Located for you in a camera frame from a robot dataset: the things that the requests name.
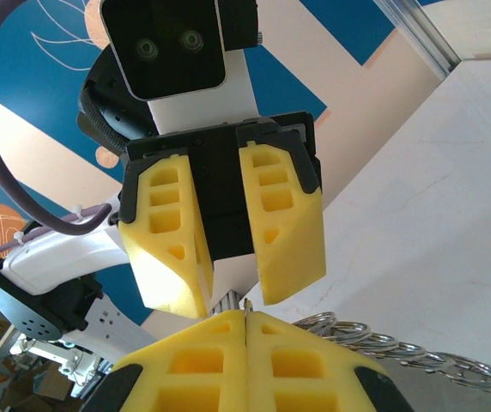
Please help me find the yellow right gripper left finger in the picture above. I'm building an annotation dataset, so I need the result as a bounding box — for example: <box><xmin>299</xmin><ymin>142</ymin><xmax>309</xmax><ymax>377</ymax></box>
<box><xmin>84</xmin><ymin>309</ymin><xmax>247</xmax><ymax>412</ymax></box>

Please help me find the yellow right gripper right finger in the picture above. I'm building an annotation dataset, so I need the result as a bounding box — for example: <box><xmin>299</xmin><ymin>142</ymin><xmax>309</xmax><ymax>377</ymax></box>
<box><xmin>246</xmin><ymin>310</ymin><xmax>414</xmax><ymax>412</ymax></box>

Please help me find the silver split key ring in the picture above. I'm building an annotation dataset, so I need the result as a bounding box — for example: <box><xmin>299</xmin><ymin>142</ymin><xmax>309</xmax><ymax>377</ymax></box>
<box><xmin>389</xmin><ymin>341</ymin><xmax>433</xmax><ymax>366</ymax></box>
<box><xmin>425</xmin><ymin>351</ymin><xmax>476</xmax><ymax>379</ymax></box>
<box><xmin>292</xmin><ymin>311</ymin><xmax>339</xmax><ymax>334</ymax></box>
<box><xmin>455</xmin><ymin>360</ymin><xmax>491</xmax><ymax>391</ymax></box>
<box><xmin>356</xmin><ymin>332</ymin><xmax>401</xmax><ymax>355</ymax></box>
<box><xmin>326</xmin><ymin>321</ymin><xmax>373</xmax><ymax>344</ymax></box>

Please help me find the silver perforated key holder plate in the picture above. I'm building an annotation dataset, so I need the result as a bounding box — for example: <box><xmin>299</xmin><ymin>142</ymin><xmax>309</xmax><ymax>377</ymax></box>
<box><xmin>382</xmin><ymin>360</ymin><xmax>491</xmax><ymax>412</ymax></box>

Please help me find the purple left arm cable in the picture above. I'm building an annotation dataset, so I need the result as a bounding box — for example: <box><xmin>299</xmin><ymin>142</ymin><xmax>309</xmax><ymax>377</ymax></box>
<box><xmin>0</xmin><ymin>0</ymin><xmax>113</xmax><ymax>301</ymax></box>

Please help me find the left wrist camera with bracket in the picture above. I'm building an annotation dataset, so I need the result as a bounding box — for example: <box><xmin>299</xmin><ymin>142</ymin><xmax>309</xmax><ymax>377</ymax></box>
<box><xmin>99</xmin><ymin>0</ymin><xmax>264</xmax><ymax>135</ymax></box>

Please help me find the aluminium frame post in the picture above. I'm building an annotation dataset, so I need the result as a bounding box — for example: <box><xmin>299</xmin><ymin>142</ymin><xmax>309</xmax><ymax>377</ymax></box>
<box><xmin>373</xmin><ymin>0</ymin><xmax>461</xmax><ymax>82</ymax></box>

